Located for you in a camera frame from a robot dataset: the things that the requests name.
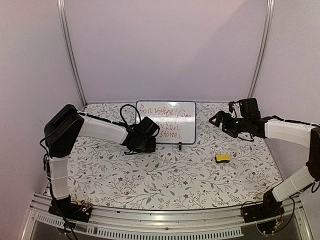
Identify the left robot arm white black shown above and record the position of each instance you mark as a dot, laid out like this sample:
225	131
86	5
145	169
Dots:
60	135

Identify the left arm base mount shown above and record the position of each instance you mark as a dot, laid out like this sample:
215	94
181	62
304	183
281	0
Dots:
71	211

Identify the wire whiteboard stand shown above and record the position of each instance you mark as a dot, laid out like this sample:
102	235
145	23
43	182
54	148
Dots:
180	146

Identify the left aluminium frame post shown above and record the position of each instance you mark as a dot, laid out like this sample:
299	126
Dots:
63	18

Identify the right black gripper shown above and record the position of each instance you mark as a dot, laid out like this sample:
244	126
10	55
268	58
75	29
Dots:
220	115

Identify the aluminium frame post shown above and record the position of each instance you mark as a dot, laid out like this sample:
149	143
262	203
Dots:
270	4
63	18

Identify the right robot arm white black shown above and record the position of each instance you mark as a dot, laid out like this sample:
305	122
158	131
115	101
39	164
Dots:
294	144

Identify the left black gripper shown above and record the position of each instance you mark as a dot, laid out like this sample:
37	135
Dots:
152	148

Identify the front aluminium rail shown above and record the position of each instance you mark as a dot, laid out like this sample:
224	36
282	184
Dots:
107	223

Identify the small blue-framed whiteboard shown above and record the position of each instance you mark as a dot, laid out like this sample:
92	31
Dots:
176	120

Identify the right aluminium frame post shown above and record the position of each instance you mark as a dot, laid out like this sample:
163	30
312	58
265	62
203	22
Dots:
270	4

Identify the floral patterned table mat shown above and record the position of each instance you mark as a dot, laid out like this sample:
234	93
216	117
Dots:
99	171

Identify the yellow black eraser sponge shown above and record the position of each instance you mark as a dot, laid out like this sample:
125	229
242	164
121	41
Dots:
222	158

